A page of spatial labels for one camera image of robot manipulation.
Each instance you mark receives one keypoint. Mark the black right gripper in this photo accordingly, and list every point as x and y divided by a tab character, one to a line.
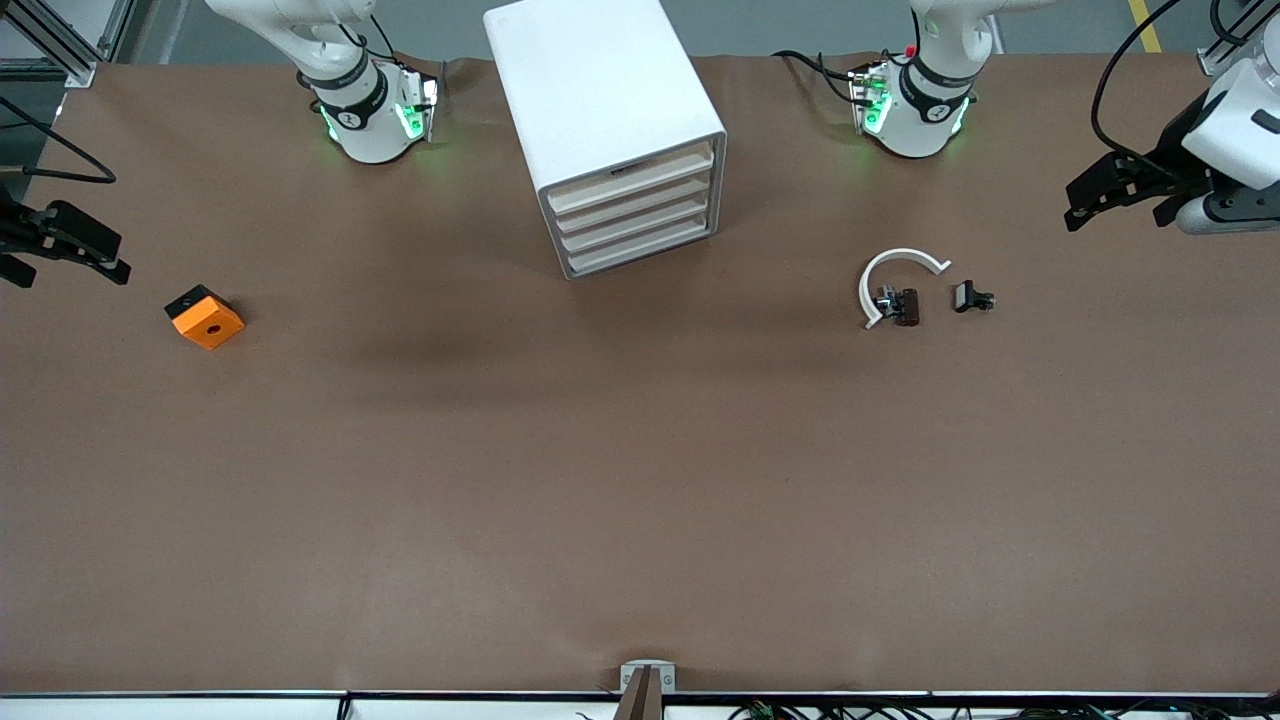
12	230

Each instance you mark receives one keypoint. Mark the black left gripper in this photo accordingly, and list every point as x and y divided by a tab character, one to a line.
1172	147

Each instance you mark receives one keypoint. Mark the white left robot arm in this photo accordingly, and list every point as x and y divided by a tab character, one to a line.
915	135

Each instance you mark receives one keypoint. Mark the small black component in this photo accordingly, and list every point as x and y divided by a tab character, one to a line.
965	296

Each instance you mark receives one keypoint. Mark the white curved plastic arc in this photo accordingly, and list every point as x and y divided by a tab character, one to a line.
905	254

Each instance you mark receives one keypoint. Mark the dark brown small component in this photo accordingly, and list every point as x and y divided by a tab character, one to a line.
907	306

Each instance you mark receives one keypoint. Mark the brown table cover sheet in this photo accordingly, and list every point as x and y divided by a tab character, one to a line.
640	500

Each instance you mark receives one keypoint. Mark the orange button enclosure box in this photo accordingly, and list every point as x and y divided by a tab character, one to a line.
210	325

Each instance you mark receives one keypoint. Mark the aluminium frame post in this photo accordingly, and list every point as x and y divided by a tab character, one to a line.
80	72
1215	62

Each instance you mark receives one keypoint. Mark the grey metal bracket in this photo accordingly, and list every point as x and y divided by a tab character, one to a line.
648	668

